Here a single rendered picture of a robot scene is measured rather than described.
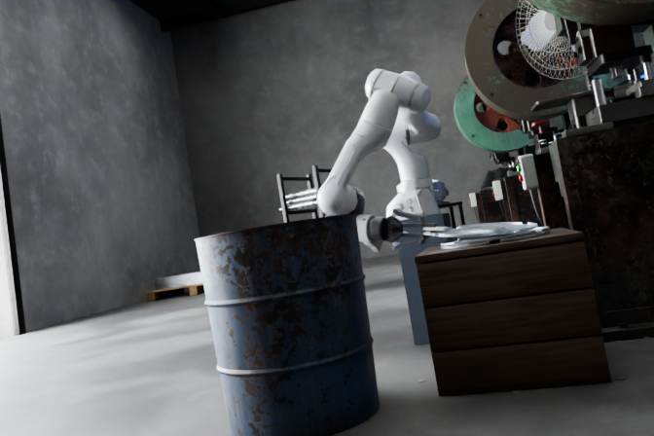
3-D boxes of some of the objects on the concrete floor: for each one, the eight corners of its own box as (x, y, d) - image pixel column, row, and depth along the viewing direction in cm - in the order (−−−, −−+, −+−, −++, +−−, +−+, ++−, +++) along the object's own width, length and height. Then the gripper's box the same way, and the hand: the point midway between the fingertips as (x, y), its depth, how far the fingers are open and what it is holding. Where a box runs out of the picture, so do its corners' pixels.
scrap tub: (193, 455, 128) (163, 242, 132) (254, 397, 169) (230, 236, 173) (378, 439, 120) (341, 212, 124) (394, 382, 161) (367, 213, 165)
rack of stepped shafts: (342, 297, 400) (320, 163, 408) (289, 302, 424) (270, 175, 431) (370, 287, 437) (349, 164, 444) (319, 292, 460) (302, 176, 468)
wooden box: (438, 396, 141) (414, 256, 144) (447, 358, 178) (427, 247, 181) (612, 381, 131) (583, 232, 134) (584, 345, 168) (562, 227, 171)
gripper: (370, 252, 177) (442, 257, 163) (368, 207, 176) (441, 208, 163) (381, 248, 183) (453, 252, 170) (380, 205, 182) (452, 206, 169)
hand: (435, 231), depth 168 cm, fingers closed, pressing on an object
